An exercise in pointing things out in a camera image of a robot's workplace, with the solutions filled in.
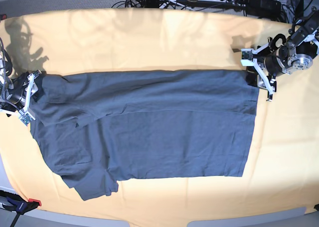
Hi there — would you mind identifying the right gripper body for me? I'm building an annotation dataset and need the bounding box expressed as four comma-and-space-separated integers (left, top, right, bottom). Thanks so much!
0, 71, 42, 120

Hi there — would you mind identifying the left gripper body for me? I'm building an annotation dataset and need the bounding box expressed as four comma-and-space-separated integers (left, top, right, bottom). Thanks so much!
241, 36, 287, 102

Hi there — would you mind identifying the blue-grey T-shirt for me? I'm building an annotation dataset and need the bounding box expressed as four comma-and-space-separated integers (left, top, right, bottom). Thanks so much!
30, 70, 259, 200

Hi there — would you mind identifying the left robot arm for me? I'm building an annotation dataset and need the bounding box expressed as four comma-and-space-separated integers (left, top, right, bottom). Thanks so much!
241, 6, 319, 101

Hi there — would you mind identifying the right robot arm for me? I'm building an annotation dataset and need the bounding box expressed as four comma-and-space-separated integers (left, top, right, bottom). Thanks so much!
0, 42, 44, 125

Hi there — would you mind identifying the black power adapter brick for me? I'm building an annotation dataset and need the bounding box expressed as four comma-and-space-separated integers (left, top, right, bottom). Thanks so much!
247, 0, 282, 13

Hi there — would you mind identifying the yellow tablecloth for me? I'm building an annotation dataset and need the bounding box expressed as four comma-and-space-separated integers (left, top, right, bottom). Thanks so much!
0, 8, 319, 227

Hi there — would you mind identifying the blue red bar clamp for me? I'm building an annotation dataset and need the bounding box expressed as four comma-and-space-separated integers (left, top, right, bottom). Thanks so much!
0, 190, 42, 227

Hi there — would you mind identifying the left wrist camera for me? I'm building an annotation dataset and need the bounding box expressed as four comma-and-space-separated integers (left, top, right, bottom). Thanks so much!
241, 48, 254, 61

